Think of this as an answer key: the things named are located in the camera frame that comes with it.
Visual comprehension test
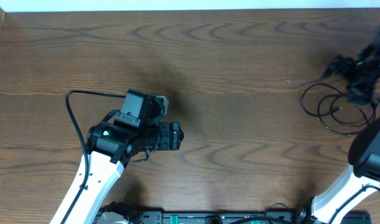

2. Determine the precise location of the black aluminium mounting rail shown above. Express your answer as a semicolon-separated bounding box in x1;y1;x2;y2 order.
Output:
95;201;373;224

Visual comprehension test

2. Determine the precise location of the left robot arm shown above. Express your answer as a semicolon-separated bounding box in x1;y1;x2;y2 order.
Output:
52;89;184;223

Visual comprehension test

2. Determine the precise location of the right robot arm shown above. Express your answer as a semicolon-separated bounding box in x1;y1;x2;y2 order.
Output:
291;28;380;223

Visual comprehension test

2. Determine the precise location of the black usb cable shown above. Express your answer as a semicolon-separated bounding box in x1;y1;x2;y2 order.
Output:
317;93;380;136

